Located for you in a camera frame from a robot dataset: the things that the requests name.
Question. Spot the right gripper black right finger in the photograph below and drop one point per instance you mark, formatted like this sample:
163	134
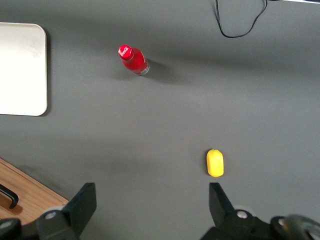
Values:
221	207

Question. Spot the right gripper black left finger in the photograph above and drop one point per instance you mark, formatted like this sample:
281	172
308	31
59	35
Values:
82	210

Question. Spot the beige rectangular tray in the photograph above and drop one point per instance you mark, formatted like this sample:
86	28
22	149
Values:
22	70

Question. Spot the yellow lemon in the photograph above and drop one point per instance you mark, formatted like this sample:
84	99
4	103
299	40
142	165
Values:
215	163

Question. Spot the wooden drawer cabinet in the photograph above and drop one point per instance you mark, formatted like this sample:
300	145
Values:
37	183

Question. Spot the wooden lower drawer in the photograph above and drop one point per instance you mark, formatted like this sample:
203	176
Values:
30	197

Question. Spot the red cola bottle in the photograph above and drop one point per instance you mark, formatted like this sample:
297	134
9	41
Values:
133	61

